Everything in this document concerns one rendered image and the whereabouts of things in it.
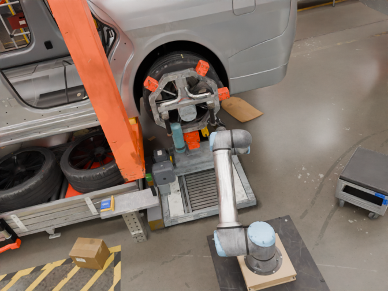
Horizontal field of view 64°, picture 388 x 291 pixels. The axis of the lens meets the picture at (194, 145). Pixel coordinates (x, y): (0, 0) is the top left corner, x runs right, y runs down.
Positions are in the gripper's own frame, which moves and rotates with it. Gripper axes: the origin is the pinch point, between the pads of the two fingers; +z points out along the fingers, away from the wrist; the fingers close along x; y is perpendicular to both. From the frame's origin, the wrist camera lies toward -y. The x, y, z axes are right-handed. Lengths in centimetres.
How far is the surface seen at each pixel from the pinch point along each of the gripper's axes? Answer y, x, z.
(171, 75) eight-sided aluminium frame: -53, 15, -5
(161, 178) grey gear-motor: -17, -60, -27
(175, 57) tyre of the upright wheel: -53, 24, 11
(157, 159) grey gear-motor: -23, -55, -11
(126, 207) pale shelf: -44, -71, -61
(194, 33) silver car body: -51, 47, 10
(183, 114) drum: -33.2, -1.5, -20.6
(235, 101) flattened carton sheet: 77, -12, 113
